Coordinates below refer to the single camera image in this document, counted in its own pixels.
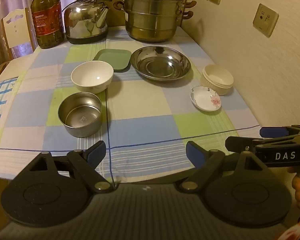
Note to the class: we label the large shallow steel basin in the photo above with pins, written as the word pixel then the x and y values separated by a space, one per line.
pixel 162 63

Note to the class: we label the small floral dish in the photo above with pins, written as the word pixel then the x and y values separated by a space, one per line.
pixel 203 98

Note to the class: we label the stainless steel kettle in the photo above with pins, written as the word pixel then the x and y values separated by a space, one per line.
pixel 83 20

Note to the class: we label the red white printed cloth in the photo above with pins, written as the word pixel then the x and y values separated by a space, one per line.
pixel 295 230

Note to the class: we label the stainless steel steamer pot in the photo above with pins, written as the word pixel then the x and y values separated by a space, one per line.
pixel 152 15

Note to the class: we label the checked tablecloth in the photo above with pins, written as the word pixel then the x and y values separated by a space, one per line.
pixel 145 115

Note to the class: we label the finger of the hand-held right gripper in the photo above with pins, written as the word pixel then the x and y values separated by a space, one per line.
pixel 272 132
pixel 240 145

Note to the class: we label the cooking oil bottle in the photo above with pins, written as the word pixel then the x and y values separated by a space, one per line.
pixel 47 20

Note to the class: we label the wall socket with round port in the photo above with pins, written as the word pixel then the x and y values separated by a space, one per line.
pixel 265 20

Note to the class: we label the cream ribbed bowl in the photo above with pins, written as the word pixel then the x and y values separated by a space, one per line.
pixel 218 78

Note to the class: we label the white wooden chair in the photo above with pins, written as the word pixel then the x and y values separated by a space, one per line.
pixel 16 30

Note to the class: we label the green square plate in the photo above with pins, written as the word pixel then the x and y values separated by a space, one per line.
pixel 115 57

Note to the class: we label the blue white checked cloth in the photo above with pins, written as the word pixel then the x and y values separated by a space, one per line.
pixel 1 100

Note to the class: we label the white ceramic bowl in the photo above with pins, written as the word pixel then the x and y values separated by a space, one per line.
pixel 91 76

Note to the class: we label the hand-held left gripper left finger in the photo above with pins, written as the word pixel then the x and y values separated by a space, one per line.
pixel 97 152

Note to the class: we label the small steel bowl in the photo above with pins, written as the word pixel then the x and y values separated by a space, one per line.
pixel 80 117

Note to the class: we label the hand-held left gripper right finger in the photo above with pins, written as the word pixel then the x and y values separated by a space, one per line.
pixel 193 152

